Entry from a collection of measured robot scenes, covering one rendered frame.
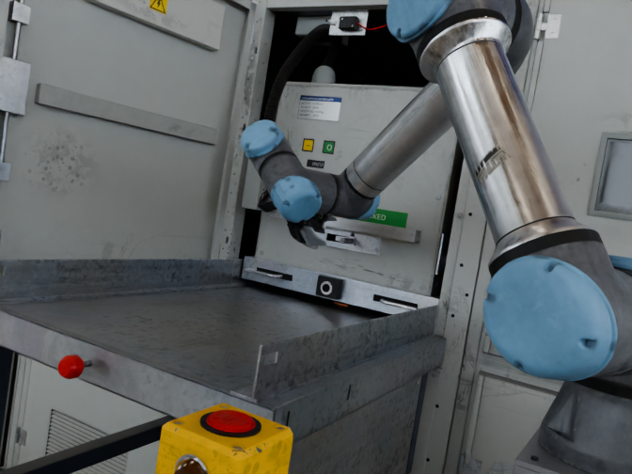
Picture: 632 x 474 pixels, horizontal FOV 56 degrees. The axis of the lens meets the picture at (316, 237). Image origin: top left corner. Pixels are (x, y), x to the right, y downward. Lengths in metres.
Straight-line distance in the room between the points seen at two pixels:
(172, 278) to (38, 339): 0.48
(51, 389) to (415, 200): 1.29
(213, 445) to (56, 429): 1.65
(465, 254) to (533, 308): 0.72
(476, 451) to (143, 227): 0.90
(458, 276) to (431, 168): 0.26
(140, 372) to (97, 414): 1.11
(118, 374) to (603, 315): 0.61
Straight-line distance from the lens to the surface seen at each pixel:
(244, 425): 0.50
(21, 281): 1.15
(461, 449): 1.38
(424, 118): 0.96
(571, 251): 0.62
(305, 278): 1.50
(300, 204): 0.98
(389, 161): 1.00
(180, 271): 1.42
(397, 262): 1.40
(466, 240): 1.31
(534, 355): 0.61
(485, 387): 1.31
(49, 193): 1.36
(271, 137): 1.04
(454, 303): 1.32
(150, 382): 0.83
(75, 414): 2.02
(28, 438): 2.22
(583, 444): 0.74
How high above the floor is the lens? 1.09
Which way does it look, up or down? 3 degrees down
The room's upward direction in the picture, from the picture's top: 9 degrees clockwise
